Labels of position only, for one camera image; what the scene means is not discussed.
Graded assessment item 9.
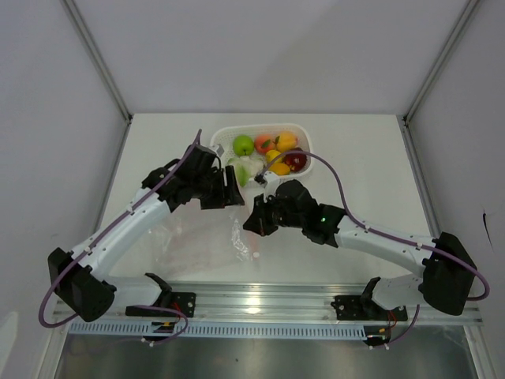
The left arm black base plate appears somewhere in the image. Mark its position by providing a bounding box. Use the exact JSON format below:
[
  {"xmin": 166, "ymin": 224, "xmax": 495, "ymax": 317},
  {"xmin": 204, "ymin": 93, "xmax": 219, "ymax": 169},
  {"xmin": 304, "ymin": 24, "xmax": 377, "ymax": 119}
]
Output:
[{"xmin": 125, "ymin": 292, "xmax": 196, "ymax": 318}]

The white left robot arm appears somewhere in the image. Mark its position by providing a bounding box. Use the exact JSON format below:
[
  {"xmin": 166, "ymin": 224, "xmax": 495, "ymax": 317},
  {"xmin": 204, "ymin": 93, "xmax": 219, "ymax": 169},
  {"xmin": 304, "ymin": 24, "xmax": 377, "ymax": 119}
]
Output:
[{"xmin": 48, "ymin": 159, "xmax": 245, "ymax": 322}]

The yellow mango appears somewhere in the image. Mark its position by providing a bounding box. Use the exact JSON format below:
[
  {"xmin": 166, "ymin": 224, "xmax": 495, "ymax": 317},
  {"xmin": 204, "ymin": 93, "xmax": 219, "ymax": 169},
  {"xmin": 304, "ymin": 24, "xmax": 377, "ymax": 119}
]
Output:
[{"xmin": 268, "ymin": 163, "xmax": 291, "ymax": 176}]

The aluminium frame post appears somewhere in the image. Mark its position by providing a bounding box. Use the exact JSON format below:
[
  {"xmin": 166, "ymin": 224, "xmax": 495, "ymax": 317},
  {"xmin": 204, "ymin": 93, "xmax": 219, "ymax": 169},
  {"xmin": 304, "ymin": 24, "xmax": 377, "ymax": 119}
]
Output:
[
  {"xmin": 60, "ymin": 0, "xmax": 133, "ymax": 124},
  {"xmin": 402, "ymin": 0, "xmax": 484, "ymax": 123}
]

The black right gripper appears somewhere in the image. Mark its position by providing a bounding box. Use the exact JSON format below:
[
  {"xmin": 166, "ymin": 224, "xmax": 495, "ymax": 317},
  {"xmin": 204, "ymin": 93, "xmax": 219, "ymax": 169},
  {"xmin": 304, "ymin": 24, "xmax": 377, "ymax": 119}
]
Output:
[{"xmin": 243, "ymin": 192, "xmax": 305, "ymax": 238}]

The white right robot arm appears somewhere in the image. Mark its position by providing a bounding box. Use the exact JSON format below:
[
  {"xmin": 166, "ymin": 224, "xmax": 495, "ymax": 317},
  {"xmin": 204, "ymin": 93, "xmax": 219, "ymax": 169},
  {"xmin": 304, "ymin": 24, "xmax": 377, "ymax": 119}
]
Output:
[{"xmin": 243, "ymin": 180, "xmax": 477, "ymax": 319}]

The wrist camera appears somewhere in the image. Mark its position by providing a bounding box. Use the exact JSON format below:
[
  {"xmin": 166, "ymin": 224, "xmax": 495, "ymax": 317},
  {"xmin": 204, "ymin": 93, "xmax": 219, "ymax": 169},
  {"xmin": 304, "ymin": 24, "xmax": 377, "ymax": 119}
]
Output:
[
  {"xmin": 210, "ymin": 144, "xmax": 224, "ymax": 157},
  {"xmin": 254, "ymin": 171, "xmax": 280, "ymax": 197}
]

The aluminium mounting rail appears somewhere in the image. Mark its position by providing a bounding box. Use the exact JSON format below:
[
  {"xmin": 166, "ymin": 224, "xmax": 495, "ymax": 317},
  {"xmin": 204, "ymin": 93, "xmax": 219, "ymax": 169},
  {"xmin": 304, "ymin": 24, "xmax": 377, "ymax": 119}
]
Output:
[{"xmin": 53, "ymin": 280, "xmax": 484, "ymax": 327}]

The left aluminium frame post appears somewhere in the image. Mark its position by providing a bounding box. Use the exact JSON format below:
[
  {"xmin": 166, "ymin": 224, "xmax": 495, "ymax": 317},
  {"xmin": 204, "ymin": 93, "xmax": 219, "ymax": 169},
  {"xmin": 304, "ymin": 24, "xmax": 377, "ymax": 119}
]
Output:
[{"xmin": 60, "ymin": 0, "xmax": 133, "ymax": 124}]

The clear zip top bag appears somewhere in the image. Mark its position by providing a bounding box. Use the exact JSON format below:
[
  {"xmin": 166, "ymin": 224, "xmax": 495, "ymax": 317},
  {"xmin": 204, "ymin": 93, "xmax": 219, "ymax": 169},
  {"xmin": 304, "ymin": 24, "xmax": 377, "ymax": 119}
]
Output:
[{"xmin": 144, "ymin": 201, "xmax": 260, "ymax": 276}]

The white plastic basket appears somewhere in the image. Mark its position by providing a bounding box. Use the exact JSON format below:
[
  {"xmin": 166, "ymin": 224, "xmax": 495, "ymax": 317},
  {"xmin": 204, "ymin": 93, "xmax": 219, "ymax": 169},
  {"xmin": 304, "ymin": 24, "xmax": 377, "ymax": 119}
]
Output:
[{"xmin": 211, "ymin": 123, "xmax": 313, "ymax": 188}]

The dark red apple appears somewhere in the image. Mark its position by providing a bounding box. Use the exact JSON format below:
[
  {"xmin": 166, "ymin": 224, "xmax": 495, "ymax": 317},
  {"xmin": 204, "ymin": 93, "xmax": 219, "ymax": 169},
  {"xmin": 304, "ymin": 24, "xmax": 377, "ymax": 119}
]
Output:
[{"xmin": 283, "ymin": 148, "xmax": 308, "ymax": 173}]

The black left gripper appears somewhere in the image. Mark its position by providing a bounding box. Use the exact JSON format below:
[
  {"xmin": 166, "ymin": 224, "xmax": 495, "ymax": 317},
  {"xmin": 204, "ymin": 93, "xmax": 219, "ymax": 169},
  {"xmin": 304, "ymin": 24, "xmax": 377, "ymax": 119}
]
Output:
[{"xmin": 193, "ymin": 166, "xmax": 244, "ymax": 210}]

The right aluminium frame post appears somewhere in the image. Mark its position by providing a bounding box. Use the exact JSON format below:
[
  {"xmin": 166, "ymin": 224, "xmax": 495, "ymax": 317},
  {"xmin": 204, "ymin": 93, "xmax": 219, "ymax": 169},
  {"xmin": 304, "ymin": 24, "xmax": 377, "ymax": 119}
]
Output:
[{"xmin": 402, "ymin": 0, "xmax": 484, "ymax": 123}]

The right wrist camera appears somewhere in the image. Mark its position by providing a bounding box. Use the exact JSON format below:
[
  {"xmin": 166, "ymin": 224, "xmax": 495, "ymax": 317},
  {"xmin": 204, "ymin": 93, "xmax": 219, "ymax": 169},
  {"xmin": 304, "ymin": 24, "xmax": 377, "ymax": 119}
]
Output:
[{"xmin": 254, "ymin": 171, "xmax": 280, "ymax": 197}]

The green apple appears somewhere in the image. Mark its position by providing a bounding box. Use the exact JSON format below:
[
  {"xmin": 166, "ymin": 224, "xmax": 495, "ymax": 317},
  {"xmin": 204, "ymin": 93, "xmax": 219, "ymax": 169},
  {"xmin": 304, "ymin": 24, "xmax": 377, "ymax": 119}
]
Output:
[{"xmin": 232, "ymin": 135, "xmax": 255, "ymax": 156}]

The white cauliflower with green leaves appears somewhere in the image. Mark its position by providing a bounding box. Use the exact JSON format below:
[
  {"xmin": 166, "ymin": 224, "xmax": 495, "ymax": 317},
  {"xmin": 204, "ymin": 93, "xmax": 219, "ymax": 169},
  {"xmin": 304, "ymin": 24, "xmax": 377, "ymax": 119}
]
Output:
[{"xmin": 226, "ymin": 156, "xmax": 264, "ymax": 187}]

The orange peach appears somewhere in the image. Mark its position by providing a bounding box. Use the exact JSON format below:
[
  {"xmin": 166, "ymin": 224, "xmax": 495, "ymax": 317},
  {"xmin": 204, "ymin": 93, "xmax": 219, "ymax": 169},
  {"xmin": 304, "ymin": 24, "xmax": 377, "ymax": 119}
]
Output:
[{"xmin": 254, "ymin": 134, "xmax": 275, "ymax": 155}]

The white slotted cable duct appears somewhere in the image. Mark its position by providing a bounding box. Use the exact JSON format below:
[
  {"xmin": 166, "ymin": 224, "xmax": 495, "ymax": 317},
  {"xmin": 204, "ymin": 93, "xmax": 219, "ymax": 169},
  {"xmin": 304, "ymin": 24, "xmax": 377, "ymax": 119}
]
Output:
[{"xmin": 69, "ymin": 321, "xmax": 367, "ymax": 341}]

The yellow lemon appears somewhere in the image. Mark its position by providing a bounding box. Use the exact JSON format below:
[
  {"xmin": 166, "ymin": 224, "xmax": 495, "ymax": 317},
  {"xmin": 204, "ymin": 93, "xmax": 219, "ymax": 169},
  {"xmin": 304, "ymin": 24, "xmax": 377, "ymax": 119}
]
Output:
[{"xmin": 265, "ymin": 149, "xmax": 282, "ymax": 163}]

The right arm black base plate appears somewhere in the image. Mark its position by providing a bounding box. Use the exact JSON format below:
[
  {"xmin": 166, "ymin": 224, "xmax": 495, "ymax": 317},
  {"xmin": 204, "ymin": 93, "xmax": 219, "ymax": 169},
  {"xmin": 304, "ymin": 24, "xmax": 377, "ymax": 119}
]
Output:
[{"xmin": 330, "ymin": 295, "xmax": 408, "ymax": 321}]

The orange yellow fruit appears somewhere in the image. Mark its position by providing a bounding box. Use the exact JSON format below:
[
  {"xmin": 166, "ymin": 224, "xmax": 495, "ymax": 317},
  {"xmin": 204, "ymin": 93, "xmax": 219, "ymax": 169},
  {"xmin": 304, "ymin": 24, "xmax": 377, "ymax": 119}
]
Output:
[{"xmin": 275, "ymin": 131, "xmax": 298, "ymax": 152}]

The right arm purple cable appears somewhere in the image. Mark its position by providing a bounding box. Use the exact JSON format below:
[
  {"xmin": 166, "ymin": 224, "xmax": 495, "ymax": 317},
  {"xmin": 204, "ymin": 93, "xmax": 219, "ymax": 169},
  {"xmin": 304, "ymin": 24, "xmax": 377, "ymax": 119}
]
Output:
[{"xmin": 258, "ymin": 149, "xmax": 491, "ymax": 351}]

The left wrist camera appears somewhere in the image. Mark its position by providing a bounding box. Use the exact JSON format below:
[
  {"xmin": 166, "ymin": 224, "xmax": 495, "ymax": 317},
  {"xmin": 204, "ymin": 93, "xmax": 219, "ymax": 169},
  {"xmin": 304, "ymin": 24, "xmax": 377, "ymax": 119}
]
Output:
[{"xmin": 210, "ymin": 144, "xmax": 224, "ymax": 157}]

